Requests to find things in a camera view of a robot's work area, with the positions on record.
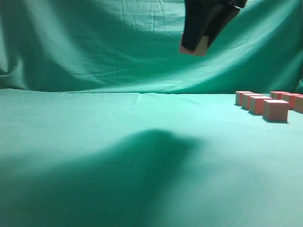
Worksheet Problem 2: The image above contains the green cloth backdrop and cover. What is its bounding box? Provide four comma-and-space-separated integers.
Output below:
0, 0, 303, 227

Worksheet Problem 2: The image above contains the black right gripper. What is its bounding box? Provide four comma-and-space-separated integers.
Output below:
181, 0, 247, 51

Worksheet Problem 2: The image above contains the pink cube column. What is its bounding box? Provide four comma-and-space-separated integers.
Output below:
235, 91, 252, 106
262, 99, 289, 122
294, 96, 303, 114
282, 93, 302, 110
179, 33, 209, 56
242, 93, 262, 110
249, 96, 272, 115
270, 91, 288, 100

